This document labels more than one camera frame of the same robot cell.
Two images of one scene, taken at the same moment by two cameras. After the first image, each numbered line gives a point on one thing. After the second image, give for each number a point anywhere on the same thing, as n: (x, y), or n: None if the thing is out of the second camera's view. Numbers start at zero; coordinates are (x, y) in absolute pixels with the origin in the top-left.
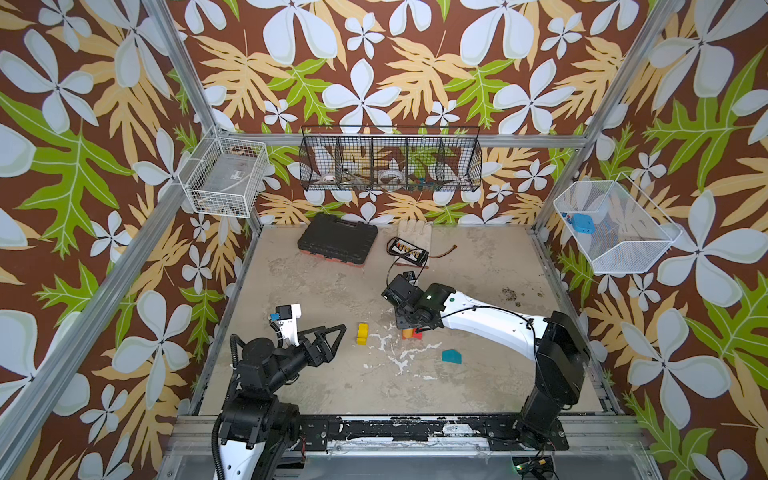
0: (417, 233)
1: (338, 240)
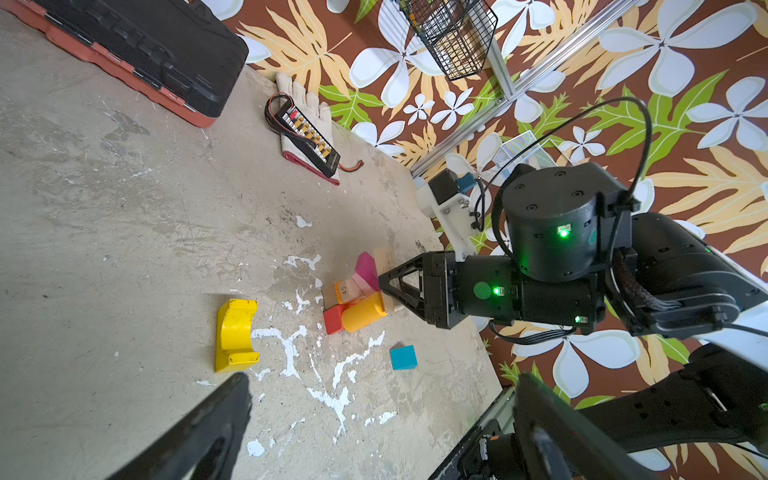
0: (320, 114)
1: (180, 49)
